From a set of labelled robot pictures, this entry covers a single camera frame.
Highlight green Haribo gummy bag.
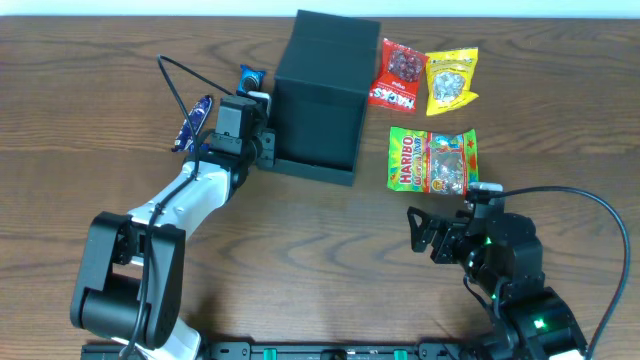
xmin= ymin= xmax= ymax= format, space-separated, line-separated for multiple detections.
xmin=387 ymin=127 xmax=479 ymax=195

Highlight dark blue snack bar wrapper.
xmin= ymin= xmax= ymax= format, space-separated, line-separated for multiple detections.
xmin=171 ymin=95 xmax=213 ymax=152

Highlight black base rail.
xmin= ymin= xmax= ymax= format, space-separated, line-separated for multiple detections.
xmin=79 ymin=341 xmax=589 ymax=360

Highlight blue Oreo cookie pack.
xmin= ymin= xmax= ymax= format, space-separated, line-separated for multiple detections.
xmin=236 ymin=64 xmax=266 ymax=95

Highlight yellow Hacks candy bag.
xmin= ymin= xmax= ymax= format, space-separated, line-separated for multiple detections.
xmin=426 ymin=48 xmax=479 ymax=116

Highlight red Hacks candy bag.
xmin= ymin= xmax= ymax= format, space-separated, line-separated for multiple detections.
xmin=368 ymin=38 xmax=428 ymax=113

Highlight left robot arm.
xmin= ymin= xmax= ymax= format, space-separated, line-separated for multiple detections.
xmin=70 ymin=91 xmax=275 ymax=359

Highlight black box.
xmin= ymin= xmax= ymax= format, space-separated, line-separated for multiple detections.
xmin=269 ymin=10 xmax=380 ymax=186

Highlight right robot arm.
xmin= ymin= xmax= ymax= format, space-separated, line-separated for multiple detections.
xmin=407 ymin=204 xmax=587 ymax=360

